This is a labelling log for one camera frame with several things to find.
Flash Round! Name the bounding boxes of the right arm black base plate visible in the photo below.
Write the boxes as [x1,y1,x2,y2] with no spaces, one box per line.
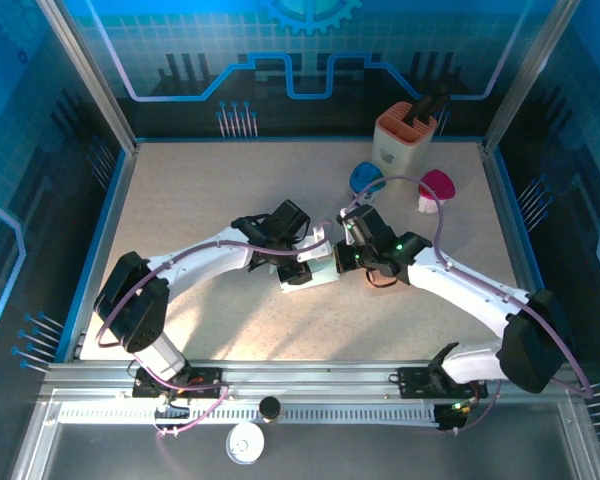
[396,366,490,400]

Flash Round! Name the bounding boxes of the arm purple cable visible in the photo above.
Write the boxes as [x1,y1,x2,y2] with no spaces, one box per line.
[347,174,594,436]
[95,222,334,439]

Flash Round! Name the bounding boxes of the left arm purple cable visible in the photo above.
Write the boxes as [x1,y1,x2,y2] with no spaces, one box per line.
[95,222,334,439]

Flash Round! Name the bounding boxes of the white round lid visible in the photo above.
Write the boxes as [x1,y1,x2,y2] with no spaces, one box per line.
[224,422,266,465]

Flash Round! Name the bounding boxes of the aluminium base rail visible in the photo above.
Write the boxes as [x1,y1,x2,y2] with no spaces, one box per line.
[38,358,584,404]

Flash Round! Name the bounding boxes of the aluminium frame post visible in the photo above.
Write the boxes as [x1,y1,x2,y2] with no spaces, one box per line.
[35,0,140,155]
[481,0,583,155]

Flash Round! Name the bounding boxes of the beige knife block orange top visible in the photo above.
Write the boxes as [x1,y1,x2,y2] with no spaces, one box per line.
[371,101,438,189]

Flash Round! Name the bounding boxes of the white cup with blue lid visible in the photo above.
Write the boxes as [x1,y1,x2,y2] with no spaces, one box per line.
[348,161,386,206]

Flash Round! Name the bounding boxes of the white cup with pink lid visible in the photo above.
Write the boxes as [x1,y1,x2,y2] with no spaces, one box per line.
[417,168,457,215]

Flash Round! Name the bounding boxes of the white slotted cable duct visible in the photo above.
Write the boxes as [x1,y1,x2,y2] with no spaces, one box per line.
[57,403,440,427]

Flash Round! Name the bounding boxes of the small circuit board with LEDs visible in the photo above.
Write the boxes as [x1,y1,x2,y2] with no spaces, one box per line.
[437,397,476,432]

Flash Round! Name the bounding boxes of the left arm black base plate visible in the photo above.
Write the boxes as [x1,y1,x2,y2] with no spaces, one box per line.
[131,366,227,400]

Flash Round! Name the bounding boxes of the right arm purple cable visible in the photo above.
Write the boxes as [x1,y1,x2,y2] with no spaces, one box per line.
[347,174,594,436]

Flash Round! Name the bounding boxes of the black cylinder with gold ring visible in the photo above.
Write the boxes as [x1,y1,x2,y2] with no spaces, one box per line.
[258,395,283,425]

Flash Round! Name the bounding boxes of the light blue paper box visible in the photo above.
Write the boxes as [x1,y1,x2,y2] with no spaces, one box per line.
[278,238,342,295]

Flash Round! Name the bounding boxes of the black knife handle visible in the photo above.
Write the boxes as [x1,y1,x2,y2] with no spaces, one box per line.
[426,83,452,117]
[404,95,437,124]

